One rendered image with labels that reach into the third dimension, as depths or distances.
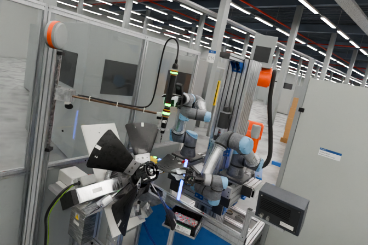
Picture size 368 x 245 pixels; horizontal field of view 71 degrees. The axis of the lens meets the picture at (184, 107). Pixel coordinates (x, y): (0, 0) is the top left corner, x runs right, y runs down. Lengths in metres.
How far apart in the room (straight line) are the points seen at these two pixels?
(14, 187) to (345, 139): 2.83
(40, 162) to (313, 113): 2.53
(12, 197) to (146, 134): 0.95
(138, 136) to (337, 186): 2.14
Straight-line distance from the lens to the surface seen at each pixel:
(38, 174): 1.90
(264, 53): 5.47
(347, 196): 3.14
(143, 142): 1.68
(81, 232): 1.93
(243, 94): 2.37
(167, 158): 1.86
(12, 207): 2.12
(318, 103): 3.04
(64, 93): 1.69
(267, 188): 1.70
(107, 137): 1.47
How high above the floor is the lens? 1.85
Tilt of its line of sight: 9 degrees down
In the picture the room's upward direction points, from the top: 12 degrees clockwise
